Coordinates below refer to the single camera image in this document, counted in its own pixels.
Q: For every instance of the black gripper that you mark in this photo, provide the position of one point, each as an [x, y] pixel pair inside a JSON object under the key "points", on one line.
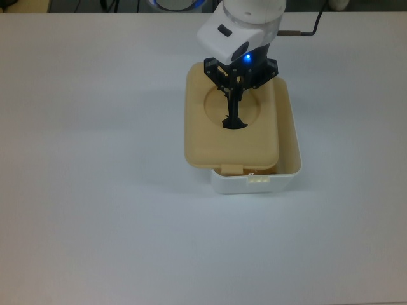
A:
{"points": [[257, 58]]}

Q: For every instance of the white plastic tool case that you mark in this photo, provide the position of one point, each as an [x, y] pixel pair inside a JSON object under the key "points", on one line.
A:
{"points": [[254, 185]]}

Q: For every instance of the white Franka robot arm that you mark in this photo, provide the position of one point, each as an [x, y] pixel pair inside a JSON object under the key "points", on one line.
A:
{"points": [[254, 12]]}

